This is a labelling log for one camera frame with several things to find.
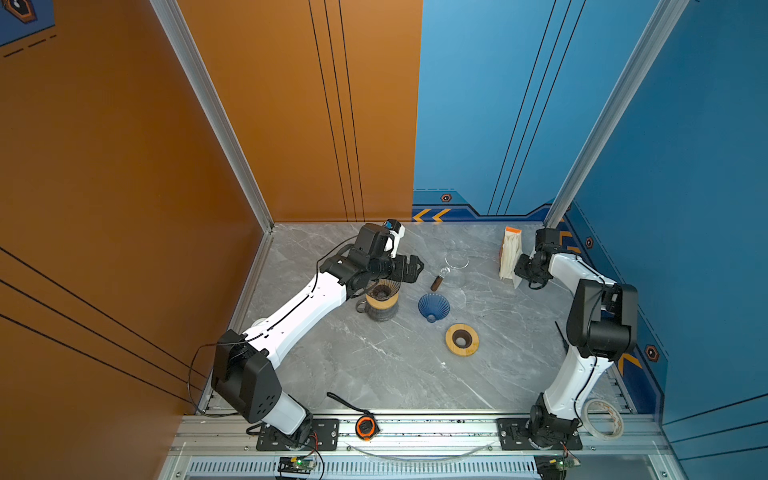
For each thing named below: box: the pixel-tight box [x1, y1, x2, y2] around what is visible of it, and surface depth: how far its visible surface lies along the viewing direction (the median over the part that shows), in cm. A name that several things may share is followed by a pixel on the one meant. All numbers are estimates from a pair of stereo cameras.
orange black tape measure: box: [326, 392, 381, 441], surface depth 74 cm
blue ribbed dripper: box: [418, 293, 451, 323], surface depth 93 cm
